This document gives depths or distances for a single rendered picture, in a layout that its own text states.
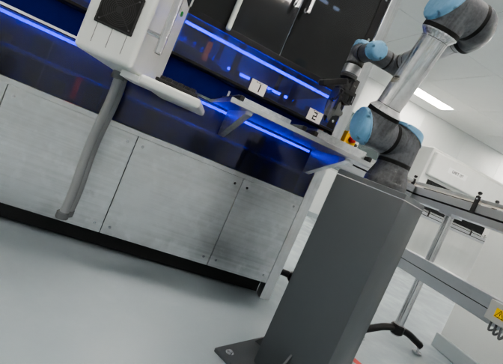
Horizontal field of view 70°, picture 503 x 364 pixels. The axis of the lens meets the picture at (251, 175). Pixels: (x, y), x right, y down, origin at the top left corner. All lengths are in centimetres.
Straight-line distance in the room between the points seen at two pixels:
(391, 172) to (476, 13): 52
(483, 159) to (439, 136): 140
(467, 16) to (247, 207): 122
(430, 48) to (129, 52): 91
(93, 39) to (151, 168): 74
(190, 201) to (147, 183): 22
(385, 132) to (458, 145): 788
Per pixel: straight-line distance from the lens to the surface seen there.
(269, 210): 193
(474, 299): 211
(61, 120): 179
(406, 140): 134
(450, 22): 128
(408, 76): 127
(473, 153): 947
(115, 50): 121
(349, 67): 164
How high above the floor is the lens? 72
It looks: 3 degrees down
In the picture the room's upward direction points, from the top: 23 degrees clockwise
